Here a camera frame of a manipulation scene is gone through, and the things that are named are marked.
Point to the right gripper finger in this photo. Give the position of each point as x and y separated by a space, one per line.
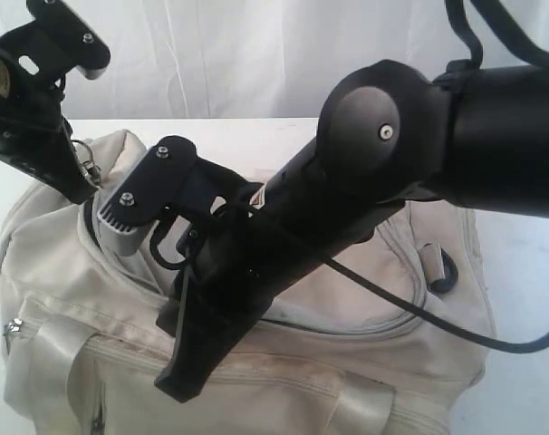
202 345

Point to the cream fabric duffel bag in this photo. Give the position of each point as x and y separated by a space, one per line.
82 349

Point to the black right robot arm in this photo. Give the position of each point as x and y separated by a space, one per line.
385 136

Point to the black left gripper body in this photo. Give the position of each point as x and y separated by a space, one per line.
35 138

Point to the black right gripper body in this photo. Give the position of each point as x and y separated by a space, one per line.
245 244

